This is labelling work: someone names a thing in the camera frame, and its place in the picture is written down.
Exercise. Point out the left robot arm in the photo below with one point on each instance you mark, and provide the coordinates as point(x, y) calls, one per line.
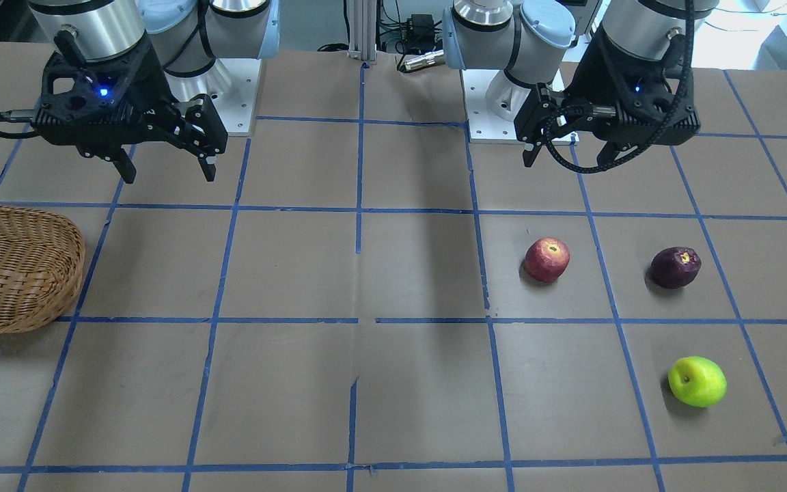
point(528, 41)

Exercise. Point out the wicker basket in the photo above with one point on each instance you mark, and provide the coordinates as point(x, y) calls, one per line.
point(41, 267)

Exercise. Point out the green apple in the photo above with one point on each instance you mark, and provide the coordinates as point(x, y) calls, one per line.
point(697, 381)

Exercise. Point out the black power adapter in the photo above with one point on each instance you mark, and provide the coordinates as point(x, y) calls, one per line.
point(419, 28)

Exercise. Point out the aluminium frame post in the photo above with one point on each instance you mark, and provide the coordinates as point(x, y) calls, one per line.
point(362, 24)

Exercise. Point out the dark purple apple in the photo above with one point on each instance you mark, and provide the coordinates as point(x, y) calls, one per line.
point(675, 267)

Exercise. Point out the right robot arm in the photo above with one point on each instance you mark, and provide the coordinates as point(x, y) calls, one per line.
point(187, 36)

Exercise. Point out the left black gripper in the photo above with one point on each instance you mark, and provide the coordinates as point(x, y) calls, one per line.
point(590, 80)

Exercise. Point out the silver metal connector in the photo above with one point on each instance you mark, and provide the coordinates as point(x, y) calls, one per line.
point(422, 62)

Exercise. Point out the red apple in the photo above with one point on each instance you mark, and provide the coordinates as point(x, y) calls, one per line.
point(546, 259)

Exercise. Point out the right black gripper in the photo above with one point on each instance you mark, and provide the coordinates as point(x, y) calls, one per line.
point(149, 80)

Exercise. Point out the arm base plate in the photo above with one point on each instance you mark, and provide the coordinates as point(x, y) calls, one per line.
point(236, 96)
point(489, 116)

